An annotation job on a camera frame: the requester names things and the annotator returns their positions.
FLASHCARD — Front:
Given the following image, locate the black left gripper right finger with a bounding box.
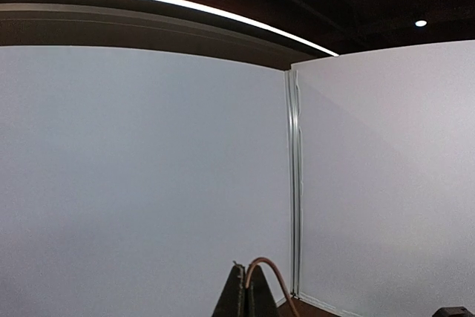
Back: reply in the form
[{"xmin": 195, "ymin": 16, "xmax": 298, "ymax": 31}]
[{"xmin": 247, "ymin": 266, "xmax": 280, "ymax": 317}]

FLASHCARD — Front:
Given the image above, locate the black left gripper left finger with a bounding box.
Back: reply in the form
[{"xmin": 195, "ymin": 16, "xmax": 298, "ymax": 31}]
[{"xmin": 212, "ymin": 262, "xmax": 246, "ymax": 317}]

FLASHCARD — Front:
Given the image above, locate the brown pulled cable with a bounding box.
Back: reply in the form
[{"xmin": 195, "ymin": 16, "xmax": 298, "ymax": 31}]
[{"xmin": 243, "ymin": 256, "xmax": 301, "ymax": 317}]

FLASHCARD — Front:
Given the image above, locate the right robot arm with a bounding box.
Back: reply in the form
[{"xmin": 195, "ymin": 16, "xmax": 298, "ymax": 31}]
[{"xmin": 433, "ymin": 307, "xmax": 474, "ymax": 317}]

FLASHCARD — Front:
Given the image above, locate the round ceiling spotlight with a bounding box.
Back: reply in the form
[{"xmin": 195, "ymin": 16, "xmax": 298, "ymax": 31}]
[{"xmin": 414, "ymin": 19, "xmax": 428, "ymax": 27}]

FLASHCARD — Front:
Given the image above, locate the right aluminium frame post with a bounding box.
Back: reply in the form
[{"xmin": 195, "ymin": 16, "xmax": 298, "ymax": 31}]
[{"xmin": 284, "ymin": 70, "xmax": 303, "ymax": 298}]

